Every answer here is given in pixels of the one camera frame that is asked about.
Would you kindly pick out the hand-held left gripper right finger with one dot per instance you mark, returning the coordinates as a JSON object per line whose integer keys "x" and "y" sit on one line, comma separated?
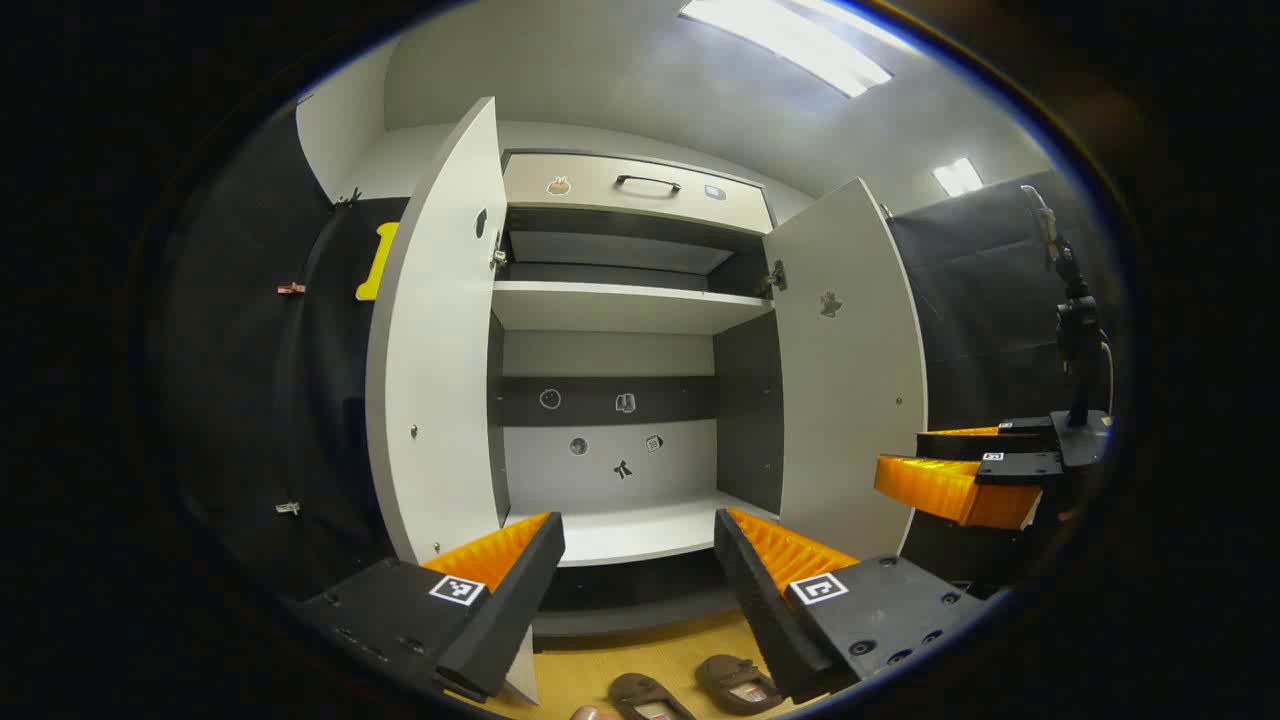
{"x": 755, "y": 600}

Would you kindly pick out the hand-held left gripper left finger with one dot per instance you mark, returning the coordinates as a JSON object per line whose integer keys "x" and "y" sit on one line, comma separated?
{"x": 520, "y": 600}

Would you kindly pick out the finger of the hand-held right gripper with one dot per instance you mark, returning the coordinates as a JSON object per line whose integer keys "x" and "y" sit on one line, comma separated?
{"x": 990, "y": 442}
{"x": 950, "y": 492}

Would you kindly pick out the brown shoe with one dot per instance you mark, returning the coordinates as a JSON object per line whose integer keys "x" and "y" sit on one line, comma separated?
{"x": 730, "y": 672}
{"x": 640, "y": 692}

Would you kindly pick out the white shoe cabinet door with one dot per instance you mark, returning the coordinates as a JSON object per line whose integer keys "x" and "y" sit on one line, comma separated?
{"x": 440, "y": 350}
{"x": 850, "y": 400}

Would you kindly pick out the beige cabinet drawer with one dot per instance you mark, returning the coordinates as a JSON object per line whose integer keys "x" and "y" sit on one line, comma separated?
{"x": 600, "y": 185}

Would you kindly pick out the person's foot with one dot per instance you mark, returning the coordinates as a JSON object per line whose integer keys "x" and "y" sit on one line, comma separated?
{"x": 585, "y": 714}

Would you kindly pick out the small ceiling light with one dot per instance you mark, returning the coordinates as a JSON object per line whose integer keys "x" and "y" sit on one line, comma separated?
{"x": 958, "y": 177}

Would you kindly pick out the black clip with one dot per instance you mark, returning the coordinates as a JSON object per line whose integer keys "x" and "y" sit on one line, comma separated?
{"x": 347, "y": 199}

